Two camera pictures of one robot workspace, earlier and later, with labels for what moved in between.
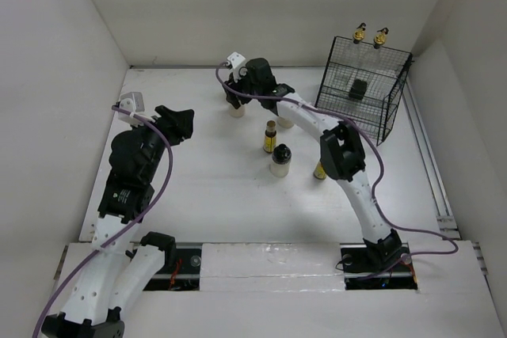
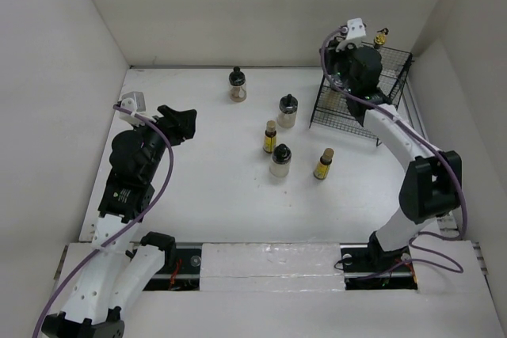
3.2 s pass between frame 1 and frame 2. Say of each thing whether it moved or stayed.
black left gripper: stayed
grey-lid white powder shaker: moved
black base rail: stayed
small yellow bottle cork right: stayed
